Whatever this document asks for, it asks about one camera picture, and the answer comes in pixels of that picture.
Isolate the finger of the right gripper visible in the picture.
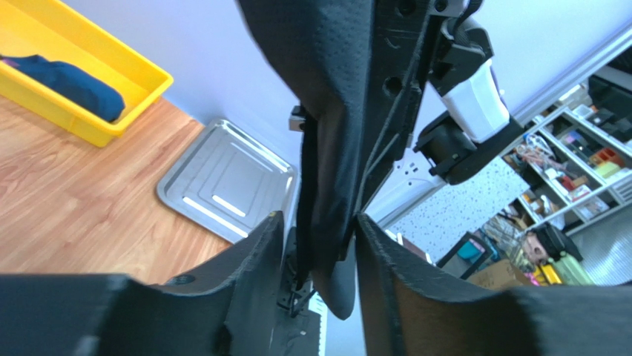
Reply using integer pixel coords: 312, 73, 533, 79
345, 1, 435, 217

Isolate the yellow plastic bin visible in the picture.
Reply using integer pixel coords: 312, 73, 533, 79
1, 1, 174, 147

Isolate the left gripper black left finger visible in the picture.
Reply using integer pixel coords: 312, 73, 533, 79
1, 211, 284, 355

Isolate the cluttered storage shelf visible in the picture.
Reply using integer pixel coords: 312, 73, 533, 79
500, 76, 631, 234

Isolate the rolled dark blue napkin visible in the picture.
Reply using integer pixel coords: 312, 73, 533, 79
1, 55, 126, 122

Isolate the black paper napkin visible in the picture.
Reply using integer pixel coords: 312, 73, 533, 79
240, 1, 374, 320

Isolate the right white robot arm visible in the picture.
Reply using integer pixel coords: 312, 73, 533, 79
355, 1, 523, 220

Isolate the metal tray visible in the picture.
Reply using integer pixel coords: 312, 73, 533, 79
157, 118, 297, 243

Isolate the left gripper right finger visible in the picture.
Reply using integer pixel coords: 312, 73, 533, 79
356, 214, 631, 355

